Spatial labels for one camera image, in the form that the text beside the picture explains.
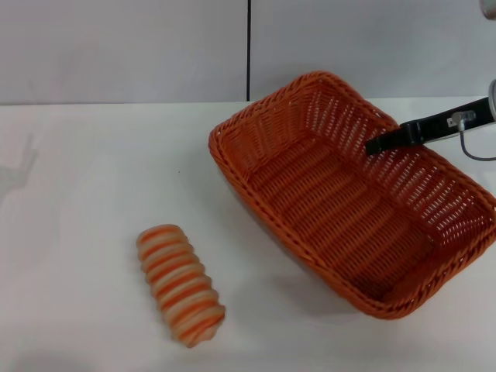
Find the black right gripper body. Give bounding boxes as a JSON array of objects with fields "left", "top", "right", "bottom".
[{"left": 401, "top": 96, "right": 495, "bottom": 148}]

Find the orange woven plastic basket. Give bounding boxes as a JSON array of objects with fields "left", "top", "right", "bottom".
[{"left": 208, "top": 71, "right": 496, "bottom": 321}]

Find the orange striped toy bread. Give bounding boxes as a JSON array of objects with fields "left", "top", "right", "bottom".
[{"left": 136, "top": 223, "right": 226, "bottom": 349}]

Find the grey cable with white plug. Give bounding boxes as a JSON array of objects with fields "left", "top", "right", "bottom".
[{"left": 447, "top": 111, "right": 496, "bottom": 162}]

